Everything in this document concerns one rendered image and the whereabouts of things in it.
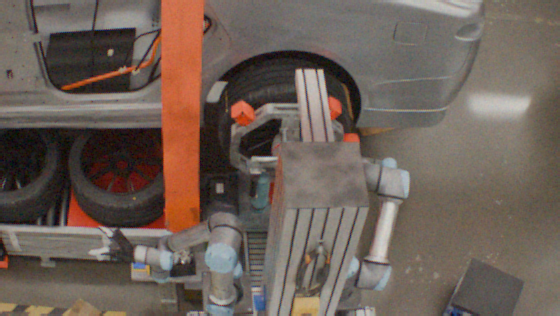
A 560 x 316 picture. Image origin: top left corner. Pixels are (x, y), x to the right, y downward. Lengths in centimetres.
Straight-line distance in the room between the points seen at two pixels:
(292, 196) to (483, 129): 331
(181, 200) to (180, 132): 50
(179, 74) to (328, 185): 97
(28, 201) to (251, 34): 158
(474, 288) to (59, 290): 240
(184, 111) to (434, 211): 217
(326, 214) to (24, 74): 207
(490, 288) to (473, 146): 137
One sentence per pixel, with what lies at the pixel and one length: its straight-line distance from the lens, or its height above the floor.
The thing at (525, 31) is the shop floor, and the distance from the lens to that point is 660.
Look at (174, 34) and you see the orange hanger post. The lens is 303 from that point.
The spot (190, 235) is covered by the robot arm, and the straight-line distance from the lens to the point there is 321.
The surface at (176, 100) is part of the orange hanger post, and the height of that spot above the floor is 154.
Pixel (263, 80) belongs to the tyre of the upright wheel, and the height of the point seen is 115.
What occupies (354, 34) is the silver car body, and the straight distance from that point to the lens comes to 381.
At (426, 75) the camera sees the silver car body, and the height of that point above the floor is 117.
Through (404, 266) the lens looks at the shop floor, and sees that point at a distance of 476.
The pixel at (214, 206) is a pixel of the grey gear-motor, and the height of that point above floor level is 40.
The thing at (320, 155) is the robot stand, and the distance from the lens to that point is 252.
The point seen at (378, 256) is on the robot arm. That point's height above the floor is 107.
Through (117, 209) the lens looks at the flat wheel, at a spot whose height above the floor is 48.
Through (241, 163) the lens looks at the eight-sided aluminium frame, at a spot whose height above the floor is 74.
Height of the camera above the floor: 399
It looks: 52 degrees down
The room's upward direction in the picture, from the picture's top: 8 degrees clockwise
